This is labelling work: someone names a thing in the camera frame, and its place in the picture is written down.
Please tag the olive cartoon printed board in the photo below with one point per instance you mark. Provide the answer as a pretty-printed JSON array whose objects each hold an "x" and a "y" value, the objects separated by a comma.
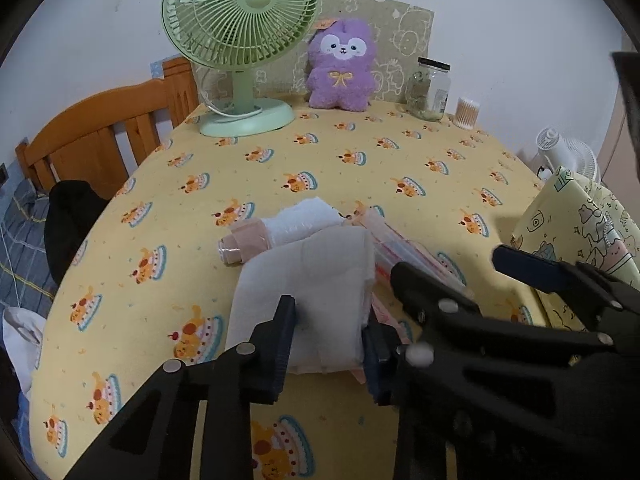
[{"x": 400, "y": 35}]

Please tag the blue wall sticker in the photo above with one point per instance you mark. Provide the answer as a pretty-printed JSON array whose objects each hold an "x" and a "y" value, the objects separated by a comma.
[{"x": 157, "y": 69}]

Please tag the pink packet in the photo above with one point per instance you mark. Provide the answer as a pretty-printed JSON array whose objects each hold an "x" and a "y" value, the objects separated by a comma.
[{"x": 240, "y": 245}]

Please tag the purple plush toy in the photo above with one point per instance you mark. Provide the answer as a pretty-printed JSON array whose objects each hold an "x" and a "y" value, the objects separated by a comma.
[{"x": 342, "y": 65}]

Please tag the clear plastic packet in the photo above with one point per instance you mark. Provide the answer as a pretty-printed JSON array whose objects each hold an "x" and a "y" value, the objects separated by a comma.
[{"x": 395, "y": 245}]

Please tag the glass jar with dark lid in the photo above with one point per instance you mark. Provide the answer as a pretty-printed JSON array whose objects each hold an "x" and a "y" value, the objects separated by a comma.
[{"x": 427, "y": 92}]

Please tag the wooden bed headboard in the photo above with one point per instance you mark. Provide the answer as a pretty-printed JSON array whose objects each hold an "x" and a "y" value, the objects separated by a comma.
[{"x": 95, "y": 130}]

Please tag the blue plaid bedding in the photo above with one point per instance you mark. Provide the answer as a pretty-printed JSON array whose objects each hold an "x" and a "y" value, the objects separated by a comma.
[{"x": 22, "y": 260}]

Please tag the beige door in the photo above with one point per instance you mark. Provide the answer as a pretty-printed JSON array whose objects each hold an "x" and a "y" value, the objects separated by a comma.
[{"x": 620, "y": 130}]

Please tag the yellow cake printed tablecloth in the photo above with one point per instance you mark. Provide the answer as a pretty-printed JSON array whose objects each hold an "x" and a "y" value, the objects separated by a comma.
[{"x": 350, "y": 170}]

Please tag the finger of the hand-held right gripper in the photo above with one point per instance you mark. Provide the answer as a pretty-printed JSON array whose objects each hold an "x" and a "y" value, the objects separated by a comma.
[
  {"x": 535, "y": 267},
  {"x": 425, "y": 290}
]

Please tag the green desk fan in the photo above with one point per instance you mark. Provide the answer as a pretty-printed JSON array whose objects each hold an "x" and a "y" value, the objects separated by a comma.
[{"x": 240, "y": 15}]

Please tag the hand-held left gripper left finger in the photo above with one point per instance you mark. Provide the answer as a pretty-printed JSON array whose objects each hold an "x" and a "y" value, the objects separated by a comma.
[{"x": 280, "y": 355}]

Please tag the white standing fan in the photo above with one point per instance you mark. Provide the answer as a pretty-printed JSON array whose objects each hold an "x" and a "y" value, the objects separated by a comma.
[{"x": 562, "y": 152}]

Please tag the black jacket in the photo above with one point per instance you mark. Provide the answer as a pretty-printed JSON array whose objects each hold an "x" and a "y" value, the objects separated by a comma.
[{"x": 70, "y": 230}]

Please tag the yellow cartoon fabric storage box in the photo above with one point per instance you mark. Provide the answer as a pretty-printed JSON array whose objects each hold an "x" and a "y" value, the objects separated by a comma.
[{"x": 580, "y": 220}]

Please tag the cotton swab container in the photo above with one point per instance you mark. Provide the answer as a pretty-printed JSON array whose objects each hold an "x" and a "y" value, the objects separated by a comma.
[{"x": 466, "y": 112}]

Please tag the white cloth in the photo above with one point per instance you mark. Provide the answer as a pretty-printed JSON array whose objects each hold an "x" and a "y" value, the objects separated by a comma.
[
  {"x": 20, "y": 340},
  {"x": 310, "y": 285}
]

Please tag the white crumpled cloth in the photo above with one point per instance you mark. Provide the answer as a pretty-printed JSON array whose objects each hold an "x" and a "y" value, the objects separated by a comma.
[{"x": 20, "y": 340}]

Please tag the white gauze roll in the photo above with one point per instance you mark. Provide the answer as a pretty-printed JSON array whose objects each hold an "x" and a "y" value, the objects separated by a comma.
[{"x": 305, "y": 222}]

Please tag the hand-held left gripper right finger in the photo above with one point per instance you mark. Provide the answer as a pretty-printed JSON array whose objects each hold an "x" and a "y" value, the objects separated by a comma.
[{"x": 377, "y": 365}]

